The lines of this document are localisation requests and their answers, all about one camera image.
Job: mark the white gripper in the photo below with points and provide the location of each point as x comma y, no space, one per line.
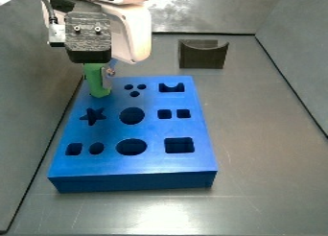
129,29

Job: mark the green hexagonal prism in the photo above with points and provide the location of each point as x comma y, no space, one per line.
92,74

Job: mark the black curved holder stand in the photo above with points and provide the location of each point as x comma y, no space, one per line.
201,53

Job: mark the blue foam shape-sorter block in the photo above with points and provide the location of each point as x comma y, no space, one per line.
138,139

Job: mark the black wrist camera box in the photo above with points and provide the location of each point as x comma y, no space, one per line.
88,39

